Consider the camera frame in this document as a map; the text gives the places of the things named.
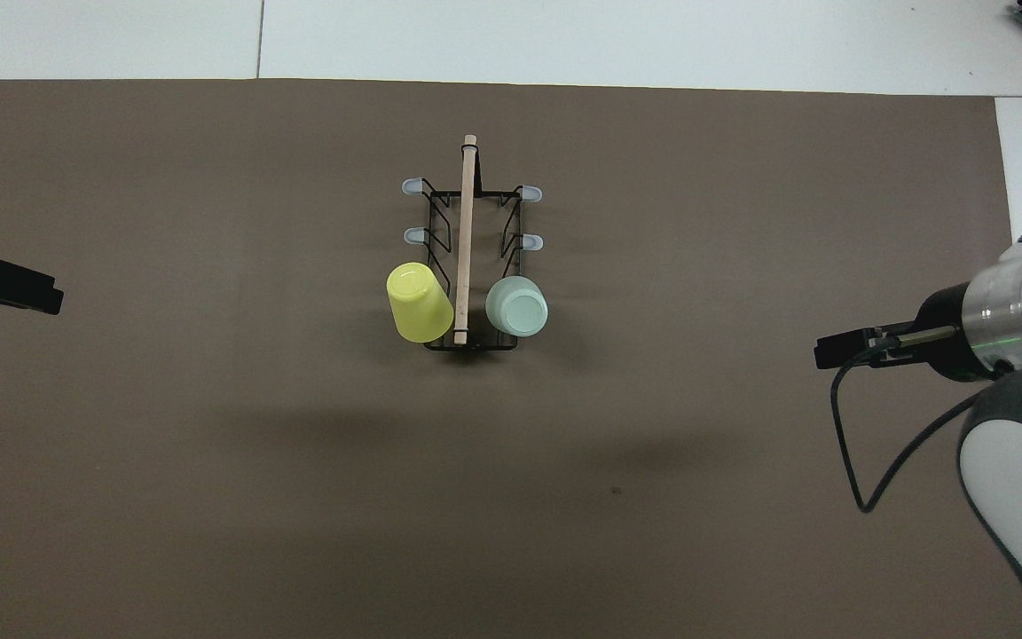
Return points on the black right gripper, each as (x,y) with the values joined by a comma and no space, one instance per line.
(950,337)

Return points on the pale green plastic cup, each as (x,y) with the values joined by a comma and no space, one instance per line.
(518,308)

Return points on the yellow plastic cup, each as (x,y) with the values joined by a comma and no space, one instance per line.
(420,303)

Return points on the brown table mat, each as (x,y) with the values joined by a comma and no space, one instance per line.
(209,488)

